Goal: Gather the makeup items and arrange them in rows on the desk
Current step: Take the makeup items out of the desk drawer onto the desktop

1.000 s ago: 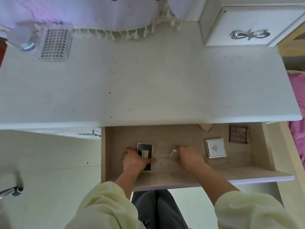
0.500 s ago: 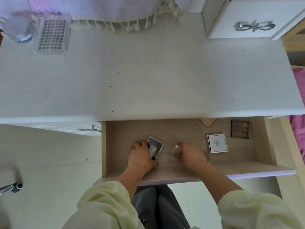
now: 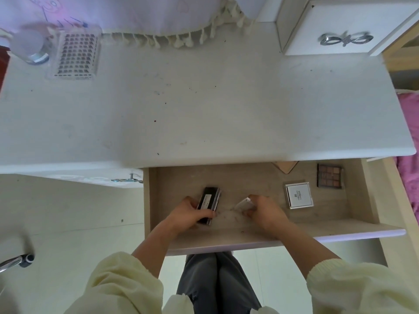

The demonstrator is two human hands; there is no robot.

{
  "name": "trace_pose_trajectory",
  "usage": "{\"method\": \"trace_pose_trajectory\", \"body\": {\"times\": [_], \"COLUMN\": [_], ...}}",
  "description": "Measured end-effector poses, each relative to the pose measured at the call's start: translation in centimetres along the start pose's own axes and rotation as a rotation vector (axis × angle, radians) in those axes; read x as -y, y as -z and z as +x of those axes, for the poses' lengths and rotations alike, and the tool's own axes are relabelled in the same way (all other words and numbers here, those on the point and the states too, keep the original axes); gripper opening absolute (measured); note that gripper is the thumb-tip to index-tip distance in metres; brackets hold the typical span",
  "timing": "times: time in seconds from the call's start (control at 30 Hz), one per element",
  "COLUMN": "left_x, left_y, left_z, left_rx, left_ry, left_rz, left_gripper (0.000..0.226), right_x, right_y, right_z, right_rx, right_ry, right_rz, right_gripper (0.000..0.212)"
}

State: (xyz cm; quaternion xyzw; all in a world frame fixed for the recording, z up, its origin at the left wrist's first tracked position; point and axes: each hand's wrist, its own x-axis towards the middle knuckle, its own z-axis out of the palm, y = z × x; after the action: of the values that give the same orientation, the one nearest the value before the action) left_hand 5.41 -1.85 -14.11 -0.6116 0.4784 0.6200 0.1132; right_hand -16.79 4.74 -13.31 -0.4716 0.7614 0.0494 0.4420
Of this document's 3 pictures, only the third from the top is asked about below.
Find person's left hand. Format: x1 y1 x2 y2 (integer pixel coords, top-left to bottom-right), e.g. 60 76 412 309
164 196 216 236

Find person's right hand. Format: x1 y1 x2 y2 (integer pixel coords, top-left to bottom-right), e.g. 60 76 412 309
245 195 290 236

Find clear eyeshadow palette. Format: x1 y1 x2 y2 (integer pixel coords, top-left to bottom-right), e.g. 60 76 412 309
232 196 256 213

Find white table drawer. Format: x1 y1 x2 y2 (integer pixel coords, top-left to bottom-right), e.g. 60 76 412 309
143 157 407 256

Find lavender rectangular palette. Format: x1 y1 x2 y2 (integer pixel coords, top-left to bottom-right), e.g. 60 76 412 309
198 186 221 226

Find white square compact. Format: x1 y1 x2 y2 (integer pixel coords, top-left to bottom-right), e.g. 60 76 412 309
284 181 314 210

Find tan eyeshadow palette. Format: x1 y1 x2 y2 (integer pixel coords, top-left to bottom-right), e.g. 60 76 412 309
274 161 300 174

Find dark brown eyeshadow palette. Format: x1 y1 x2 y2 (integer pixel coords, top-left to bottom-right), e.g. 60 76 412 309
317 164 343 190

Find white false eyelash tray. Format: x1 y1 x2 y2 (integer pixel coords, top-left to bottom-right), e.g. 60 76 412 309
49 28 102 80

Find round silver compact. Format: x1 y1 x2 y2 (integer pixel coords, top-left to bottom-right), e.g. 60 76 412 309
10 26 52 65

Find person's left forearm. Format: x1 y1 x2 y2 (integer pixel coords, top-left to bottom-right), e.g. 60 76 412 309
65 222 187 314

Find person's right forearm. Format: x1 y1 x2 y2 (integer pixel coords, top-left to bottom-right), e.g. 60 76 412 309
274 222 419 314

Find person's dark trousers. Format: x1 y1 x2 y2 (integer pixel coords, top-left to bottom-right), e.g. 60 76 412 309
175 252 263 314

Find white table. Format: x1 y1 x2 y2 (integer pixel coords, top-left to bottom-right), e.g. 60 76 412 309
0 23 417 175

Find metal chair leg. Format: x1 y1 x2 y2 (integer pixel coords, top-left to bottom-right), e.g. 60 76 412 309
0 253 35 272

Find pink cartoon print cloth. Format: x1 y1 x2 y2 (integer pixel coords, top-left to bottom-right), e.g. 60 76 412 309
0 0 289 50

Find small white bow-handle drawer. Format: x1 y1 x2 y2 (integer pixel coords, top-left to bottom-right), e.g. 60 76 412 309
275 0 419 58

